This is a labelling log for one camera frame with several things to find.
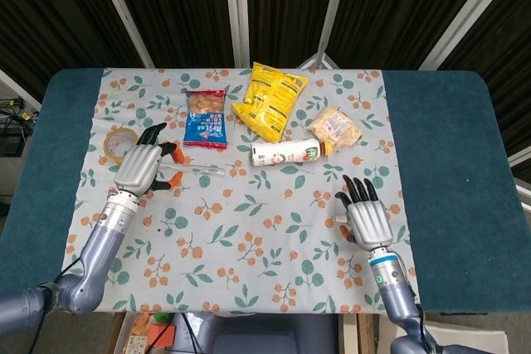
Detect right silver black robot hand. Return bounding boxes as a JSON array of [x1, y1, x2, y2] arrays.
[[334, 174, 394, 252]]

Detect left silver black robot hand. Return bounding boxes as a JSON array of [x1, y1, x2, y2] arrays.
[[112, 121, 186, 198]]

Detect clear glass tube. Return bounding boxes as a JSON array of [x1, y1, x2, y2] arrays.
[[159, 162, 227, 177]]

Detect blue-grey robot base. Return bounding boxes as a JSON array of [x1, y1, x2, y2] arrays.
[[173, 312, 339, 354]]

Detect yellowish packing tape roll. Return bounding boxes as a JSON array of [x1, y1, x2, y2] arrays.
[[102, 128, 142, 166]]

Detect blue red snack bag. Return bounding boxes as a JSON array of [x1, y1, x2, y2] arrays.
[[183, 89, 230, 151]]

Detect teal table cover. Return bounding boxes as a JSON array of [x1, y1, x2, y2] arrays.
[[0, 67, 531, 316]]

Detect clear bag of beige snacks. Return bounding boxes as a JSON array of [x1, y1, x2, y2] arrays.
[[307, 106, 363, 151]]

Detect white bottle with yellow cap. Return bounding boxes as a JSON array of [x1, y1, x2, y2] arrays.
[[250, 138, 334, 167]]

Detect floral orange green tablecloth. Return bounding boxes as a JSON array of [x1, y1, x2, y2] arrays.
[[52, 66, 422, 316]]

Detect yellow snack bag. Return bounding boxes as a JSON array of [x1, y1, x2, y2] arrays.
[[230, 61, 310, 143]]

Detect white cardboard sheet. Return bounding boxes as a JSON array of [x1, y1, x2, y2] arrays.
[[393, 315, 509, 354]]

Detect cardboard box with orange items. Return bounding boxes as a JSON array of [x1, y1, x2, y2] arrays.
[[111, 311, 178, 354]]

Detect dark folding screen white frames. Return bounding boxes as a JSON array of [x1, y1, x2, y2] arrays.
[[0, 0, 531, 172]]

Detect black cables and electronics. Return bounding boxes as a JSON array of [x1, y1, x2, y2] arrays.
[[0, 96, 41, 157]]

